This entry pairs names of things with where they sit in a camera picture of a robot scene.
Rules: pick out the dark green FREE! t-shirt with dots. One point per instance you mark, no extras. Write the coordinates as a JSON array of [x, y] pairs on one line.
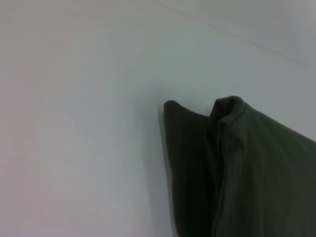
[[247, 172]]

